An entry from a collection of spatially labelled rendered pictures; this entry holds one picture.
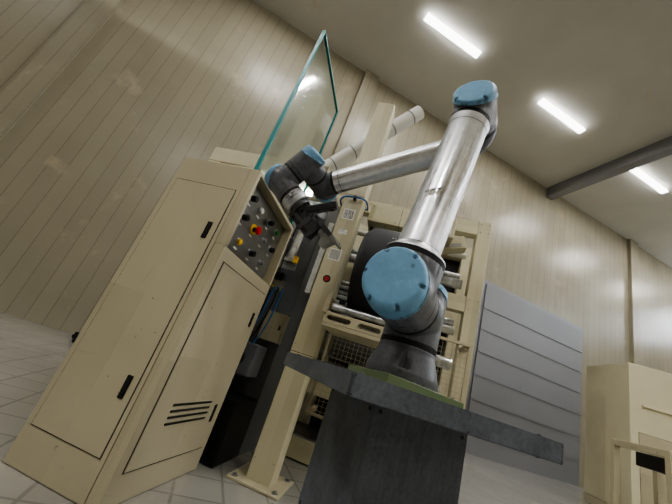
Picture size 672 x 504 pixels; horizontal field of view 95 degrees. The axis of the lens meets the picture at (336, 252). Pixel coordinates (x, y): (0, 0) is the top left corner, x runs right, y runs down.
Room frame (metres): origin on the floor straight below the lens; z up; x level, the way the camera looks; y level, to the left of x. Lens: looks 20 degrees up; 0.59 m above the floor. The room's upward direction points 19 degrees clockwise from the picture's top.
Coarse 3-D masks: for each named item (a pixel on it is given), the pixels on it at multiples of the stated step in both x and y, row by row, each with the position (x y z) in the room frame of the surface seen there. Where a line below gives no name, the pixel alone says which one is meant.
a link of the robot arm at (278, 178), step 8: (272, 168) 0.95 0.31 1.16; (280, 168) 0.95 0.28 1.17; (272, 176) 0.96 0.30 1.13; (280, 176) 0.95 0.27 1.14; (288, 176) 0.95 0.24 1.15; (272, 184) 0.97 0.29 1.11; (280, 184) 0.95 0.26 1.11; (288, 184) 0.95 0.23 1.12; (296, 184) 0.96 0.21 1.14; (272, 192) 1.01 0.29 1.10; (280, 192) 0.96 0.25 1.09; (288, 192) 0.95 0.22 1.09; (280, 200) 0.99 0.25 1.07
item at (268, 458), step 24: (384, 120) 1.76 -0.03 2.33; (384, 144) 1.83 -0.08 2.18; (360, 192) 1.76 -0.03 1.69; (360, 216) 1.81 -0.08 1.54; (336, 264) 1.76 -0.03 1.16; (312, 288) 1.78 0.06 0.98; (336, 288) 1.79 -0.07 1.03; (312, 312) 1.77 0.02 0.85; (312, 336) 1.76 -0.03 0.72; (288, 384) 1.77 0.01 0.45; (288, 408) 1.76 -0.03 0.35; (264, 432) 1.78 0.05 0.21; (288, 432) 1.77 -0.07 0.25; (264, 456) 1.77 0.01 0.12; (264, 480) 1.76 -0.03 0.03
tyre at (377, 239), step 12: (372, 240) 1.53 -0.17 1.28; (384, 240) 1.52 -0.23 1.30; (360, 252) 1.55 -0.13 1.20; (372, 252) 1.51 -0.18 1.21; (360, 264) 1.53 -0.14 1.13; (360, 276) 1.54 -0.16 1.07; (360, 288) 1.56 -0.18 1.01; (348, 300) 1.67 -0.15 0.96; (360, 300) 1.60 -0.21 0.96; (372, 312) 1.63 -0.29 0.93
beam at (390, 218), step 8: (376, 208) 1.99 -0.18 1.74; (384, 208) 1.97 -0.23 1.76; (392, 208) 1.96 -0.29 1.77; (368, 216) 2.00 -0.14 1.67; (376, 216) 1.98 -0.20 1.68; (384, 216) 1.97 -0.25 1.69; (392, 216) 1.95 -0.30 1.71; (400, 216) 1.94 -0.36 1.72; (368, 224) 2.06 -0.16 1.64; (376, 224) 2.02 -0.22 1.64; (384, 224) 1.98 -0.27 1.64; (392, 224) 1.95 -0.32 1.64; (400, 224) 1.94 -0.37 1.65; (448, 240) 1.90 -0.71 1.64
